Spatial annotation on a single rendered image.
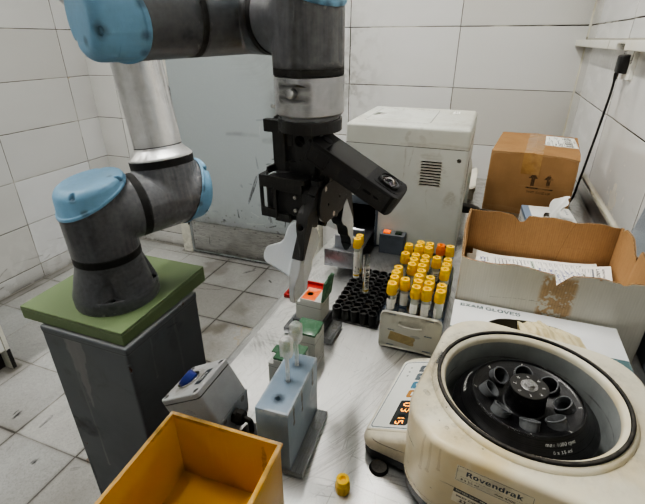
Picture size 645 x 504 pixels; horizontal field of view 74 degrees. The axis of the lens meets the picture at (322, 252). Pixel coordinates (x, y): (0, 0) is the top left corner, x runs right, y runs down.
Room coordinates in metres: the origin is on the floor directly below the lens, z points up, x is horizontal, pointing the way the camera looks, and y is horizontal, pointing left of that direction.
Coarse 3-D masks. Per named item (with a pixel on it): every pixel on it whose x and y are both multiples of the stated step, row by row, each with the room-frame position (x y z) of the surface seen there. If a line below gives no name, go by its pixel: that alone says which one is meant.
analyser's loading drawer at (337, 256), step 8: (360, 224) 1.02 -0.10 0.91; (360, 232) 0.91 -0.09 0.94; (368, 232) 0.96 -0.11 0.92; (336, 240) 0.88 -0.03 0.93; (368, 240) 0.93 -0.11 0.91; (328, 248) 0.83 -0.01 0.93; (336, 248) 0.87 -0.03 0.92; (352, 248) 0.87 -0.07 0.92; (328, 256) 0.83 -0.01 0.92; (336, 256) 0.82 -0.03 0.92; (344, 256) 0.82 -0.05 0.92; (352, 256) 0.81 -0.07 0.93; (328, 264) 0.83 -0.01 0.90; (336, 264) 0.82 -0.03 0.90; (344, 264) 0.82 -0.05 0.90; (352, 264) 0.81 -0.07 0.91
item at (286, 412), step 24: (312, 360) 0.43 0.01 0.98; (288, 384) 0.38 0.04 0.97; (312, 384) 0.41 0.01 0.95; (264, 408) 0.35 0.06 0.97; (288, 408) 0.35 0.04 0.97; (312, 408) 0.41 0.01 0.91; (264, 432) 0.35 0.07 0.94; (288, 432) 0.34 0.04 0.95; (312, 432) 0.39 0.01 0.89; (288, 456) 0.34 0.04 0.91
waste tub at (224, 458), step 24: (168, 432) 0.33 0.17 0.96; (192, 432) 0.33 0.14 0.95; (216, 432) 0.32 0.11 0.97; (240, 432) 0.31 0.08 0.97; (144, 456) 0.29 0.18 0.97; (168, 456) 0.32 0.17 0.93; (192, 456) 0.33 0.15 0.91; (216, 456) 0.32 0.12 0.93; (240, 456) 0.31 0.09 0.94; (264, 456) 0.30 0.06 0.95; (120, 480) 0.26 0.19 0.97; (144, 480) 0.29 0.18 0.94; (168, 480) 0.31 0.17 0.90; (192, 480) 0.33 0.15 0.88; (216, 480) 0.33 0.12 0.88; (240, 480) 0.31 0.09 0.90; (264, 480) 0.26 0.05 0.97
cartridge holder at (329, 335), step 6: (330, 312) 0.63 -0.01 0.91; (294, 318) 0.61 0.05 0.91; (324, 318) 0.61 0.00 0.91; (330, 318) 0.62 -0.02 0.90; (288, 324) 0.62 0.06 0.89; (324, 324) 0.60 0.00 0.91; (330, 324) 0.62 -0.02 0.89; (336, 324) 0.62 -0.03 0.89; (288, 330) 0.61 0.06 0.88; (324, 330) 0.60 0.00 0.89; (330, 330) 0.60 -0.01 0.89; (336, 330) 0.60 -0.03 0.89; (324, 336) 0.59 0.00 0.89; (330, 336) 0.59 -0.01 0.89; (324, 342) 0.58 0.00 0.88; (330, 342) 0.58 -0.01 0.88
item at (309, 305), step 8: (312, 288) 0.64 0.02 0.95; (304, 296) 0.61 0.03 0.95; (312, 296) 0.61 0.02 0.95; (320, 296) 0.61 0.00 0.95; (328, 296) 0.63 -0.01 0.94; (296, 304) 0.61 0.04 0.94; (304, 304) 0.61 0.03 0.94; (312, 304) 0.60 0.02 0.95; (320, 304) 0.59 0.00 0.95; (328, 304) 0.63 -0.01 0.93; (296, 312) 0.61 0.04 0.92; (304, 312) 0.61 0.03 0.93; (312, 312) 0.60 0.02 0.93; (320, 312) 0.59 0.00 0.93; (320, 320) 0.59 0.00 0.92
